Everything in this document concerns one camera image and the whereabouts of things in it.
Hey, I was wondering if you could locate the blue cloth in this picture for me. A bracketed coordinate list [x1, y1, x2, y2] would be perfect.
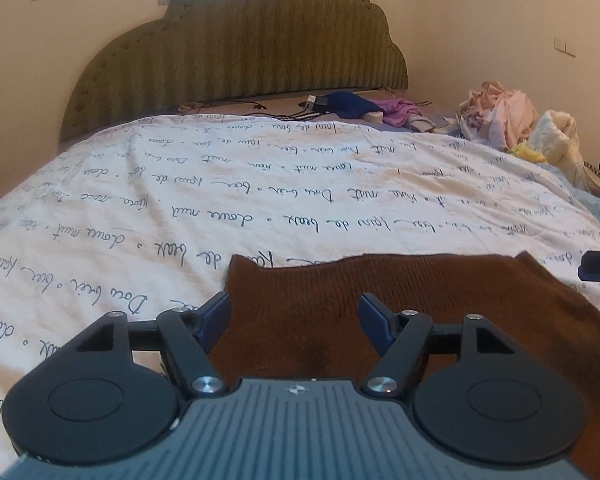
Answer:
[324, 91, 382, 122]

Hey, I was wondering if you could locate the black charger cable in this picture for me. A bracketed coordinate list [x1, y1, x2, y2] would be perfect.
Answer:
[232, 100, 308, 122]

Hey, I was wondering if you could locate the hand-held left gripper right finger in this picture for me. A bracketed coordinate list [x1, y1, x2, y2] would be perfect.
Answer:
[358, 292, 502, 402]

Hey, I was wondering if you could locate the brown knit sweater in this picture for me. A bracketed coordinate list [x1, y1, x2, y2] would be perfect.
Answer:
[207, 251, 600, 480]

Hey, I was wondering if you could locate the white quilt with script print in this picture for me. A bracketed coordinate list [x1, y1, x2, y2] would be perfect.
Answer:
[0, 112, 600, 480]

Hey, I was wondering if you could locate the green padded headboard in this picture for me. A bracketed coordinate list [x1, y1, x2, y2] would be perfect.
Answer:
[60, 0, 410, 144]

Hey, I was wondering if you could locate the purple cloth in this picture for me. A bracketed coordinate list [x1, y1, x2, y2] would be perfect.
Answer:
[377, 98, 435, 130]

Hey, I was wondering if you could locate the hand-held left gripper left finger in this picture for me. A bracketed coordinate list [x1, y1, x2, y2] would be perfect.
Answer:
[72, 290, 232, 402]

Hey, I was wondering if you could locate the yellow and white garment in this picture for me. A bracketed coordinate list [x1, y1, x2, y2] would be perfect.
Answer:
[510, 109, 592, 192]

